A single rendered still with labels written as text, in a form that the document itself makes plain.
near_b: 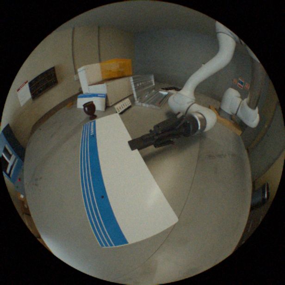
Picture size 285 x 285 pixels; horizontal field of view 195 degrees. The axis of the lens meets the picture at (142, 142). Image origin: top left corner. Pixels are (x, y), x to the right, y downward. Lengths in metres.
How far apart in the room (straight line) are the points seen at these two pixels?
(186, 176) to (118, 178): 0.22
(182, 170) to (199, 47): 3.03
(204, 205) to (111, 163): 0.31
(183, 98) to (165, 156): 0.29
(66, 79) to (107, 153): 2.12
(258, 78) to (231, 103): 0.39
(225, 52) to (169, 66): 2.66
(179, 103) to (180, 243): 0.55
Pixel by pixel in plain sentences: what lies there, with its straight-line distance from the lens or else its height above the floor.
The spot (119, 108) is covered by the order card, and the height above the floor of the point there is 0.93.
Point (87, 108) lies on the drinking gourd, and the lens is 0.56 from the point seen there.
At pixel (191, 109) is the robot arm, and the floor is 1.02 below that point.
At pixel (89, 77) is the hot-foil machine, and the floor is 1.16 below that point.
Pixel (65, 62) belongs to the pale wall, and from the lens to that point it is 2.32.
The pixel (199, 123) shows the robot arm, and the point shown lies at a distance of 0.32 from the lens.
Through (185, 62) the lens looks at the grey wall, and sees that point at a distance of 2.97.
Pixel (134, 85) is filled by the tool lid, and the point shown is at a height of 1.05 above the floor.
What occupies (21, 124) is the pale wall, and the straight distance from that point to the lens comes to 2.32.
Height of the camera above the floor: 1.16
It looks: 49 degrees down
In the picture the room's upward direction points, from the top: straight up
